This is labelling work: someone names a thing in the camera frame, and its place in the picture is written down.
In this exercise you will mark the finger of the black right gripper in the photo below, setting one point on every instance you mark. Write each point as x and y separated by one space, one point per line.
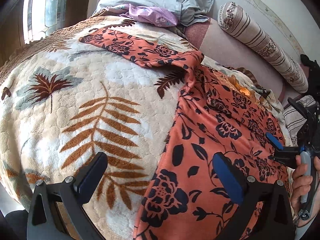
274 141
299 108

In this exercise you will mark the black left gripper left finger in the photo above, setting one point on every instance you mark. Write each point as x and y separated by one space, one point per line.
45 220

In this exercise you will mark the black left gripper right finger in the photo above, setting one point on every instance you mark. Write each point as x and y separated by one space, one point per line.
275 219

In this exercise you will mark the orange floral garment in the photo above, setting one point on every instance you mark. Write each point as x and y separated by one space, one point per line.
185 198

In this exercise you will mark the right hand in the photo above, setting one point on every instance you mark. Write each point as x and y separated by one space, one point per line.
301 186

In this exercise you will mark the striped floral pillow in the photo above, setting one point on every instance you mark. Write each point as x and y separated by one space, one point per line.
294 121

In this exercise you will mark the cream leaf-pattern fleece blanket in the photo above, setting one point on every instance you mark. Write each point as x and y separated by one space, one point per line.
63 101

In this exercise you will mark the striped bolster pillow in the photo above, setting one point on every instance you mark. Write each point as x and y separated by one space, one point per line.
236 22

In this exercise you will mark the pink mattress sheet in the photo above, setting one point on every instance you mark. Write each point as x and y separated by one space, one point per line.
216 44

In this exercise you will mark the purple floral cloth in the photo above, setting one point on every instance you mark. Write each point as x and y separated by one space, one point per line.
159 17

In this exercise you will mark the black cloth by wall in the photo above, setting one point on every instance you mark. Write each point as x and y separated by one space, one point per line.
313 77

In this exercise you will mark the window with frame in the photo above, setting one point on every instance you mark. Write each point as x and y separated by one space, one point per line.
25 21

